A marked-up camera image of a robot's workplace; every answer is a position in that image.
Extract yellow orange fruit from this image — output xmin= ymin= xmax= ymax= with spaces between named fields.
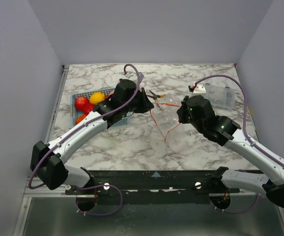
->
xmin=89 ymin=92 xmax=105 ymax=105

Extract aluminium frame rail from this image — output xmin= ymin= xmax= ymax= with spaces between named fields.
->
xmin=11 ymin=65 xmax=70 ymax=236

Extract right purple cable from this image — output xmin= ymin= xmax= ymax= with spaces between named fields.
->
xmin=193 ymin=75 xmax=284 ymax=214

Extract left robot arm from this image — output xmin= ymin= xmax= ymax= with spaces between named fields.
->
xmin=30 ymin=79 xmax=154 ymax=194

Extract clear plastic parts box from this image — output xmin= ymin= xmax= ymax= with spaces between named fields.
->
xmin=204 ymin=83 xmax=235 ymax=110

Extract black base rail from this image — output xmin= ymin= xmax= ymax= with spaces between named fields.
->
xmin=65 ymin=171 xmax=228 ymax=205

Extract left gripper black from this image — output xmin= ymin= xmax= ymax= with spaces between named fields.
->
xmin=122 ymin=88 xmax=154 ymax=114

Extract red bell pepper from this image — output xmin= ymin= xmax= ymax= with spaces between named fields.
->
xmin=82 ymin=103 xmax=95 ymax=115

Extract blue plastic basket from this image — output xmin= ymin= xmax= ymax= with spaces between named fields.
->
xmin=70 ymin=88 xmax=114 ymax=127

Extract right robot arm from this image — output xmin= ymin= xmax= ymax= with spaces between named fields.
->
xmin=177 ymin=95 xmax=284 ymax=208

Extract yellow handled pliers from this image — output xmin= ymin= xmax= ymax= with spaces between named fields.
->
xmin=147 ymin=90 xmax=166 ymax=102

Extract clear zip bag orange zipper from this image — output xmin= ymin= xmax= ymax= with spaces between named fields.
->
xmin=149 ymin=92 xmax=221 ymax=158

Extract red apple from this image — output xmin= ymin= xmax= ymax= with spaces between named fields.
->
xmin=75 ymin=96 xmax=89 ymax=112

